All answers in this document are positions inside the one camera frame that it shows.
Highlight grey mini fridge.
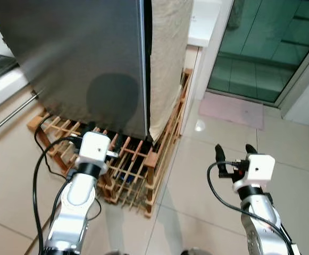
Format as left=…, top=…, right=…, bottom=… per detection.
left=0, top=0, right=151, bottom=140

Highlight wooden wine rack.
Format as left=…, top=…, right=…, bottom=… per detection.
left=28, top=69, right=193, bottom=217

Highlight beige cloth cover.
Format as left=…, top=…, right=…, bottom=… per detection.
left=146, top=0, right=193, bottom=141

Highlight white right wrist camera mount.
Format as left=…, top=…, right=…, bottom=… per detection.
left=233, top=155, right=276, bottom=193

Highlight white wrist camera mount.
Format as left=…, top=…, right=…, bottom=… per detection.
left=79, top=132, right=111, bottom=164
left=233, top=155, right=276, bottom=193

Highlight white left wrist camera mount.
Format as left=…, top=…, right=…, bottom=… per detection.
left=79, top=132, right=111, bottom=164

